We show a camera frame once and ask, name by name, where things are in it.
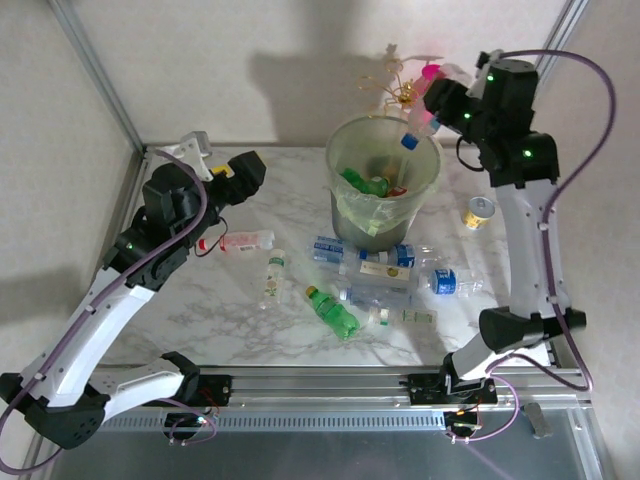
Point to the clear water bottle blue label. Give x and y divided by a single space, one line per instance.
442 282
406 255
417 120

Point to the clear bottle red cap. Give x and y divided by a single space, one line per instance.
240 241

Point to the red label drink bottle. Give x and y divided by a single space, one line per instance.
398 191

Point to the clear tea bottle white cap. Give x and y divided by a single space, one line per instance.
274 280

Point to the clear soda water bottle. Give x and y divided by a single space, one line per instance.
327 250

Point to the green Sprite bottle yellow cap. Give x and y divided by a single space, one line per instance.
362 182
332 312

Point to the rectangular clear bottle white label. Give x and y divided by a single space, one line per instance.
385 271

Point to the large clear bottle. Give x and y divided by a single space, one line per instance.
380 297

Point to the clear bottle green white label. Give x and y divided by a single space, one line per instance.
417 316

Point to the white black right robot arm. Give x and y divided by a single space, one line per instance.
525 250

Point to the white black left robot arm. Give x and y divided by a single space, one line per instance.
105 330

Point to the green plastic bin liner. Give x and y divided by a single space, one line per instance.
360 210

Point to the grey waste bin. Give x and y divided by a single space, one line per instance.
402 220

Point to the pink plastic goblet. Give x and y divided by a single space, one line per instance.
431 71

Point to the yellow tin can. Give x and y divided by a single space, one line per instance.
477 212

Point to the small circuit board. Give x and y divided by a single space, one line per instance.
180 422

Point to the grey metal lower shelf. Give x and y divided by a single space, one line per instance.
320 455

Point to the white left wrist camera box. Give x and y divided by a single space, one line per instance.
192 150

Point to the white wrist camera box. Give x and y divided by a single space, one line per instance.
192 150
479 82

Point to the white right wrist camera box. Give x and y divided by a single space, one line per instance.
479 82

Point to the aluminium side rail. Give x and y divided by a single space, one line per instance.
131 195

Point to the aluminium frame post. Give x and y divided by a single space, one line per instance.
95 75
555 30

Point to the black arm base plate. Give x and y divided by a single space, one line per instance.
217 390
420 390

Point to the aluminium front rail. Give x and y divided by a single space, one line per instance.
320 387

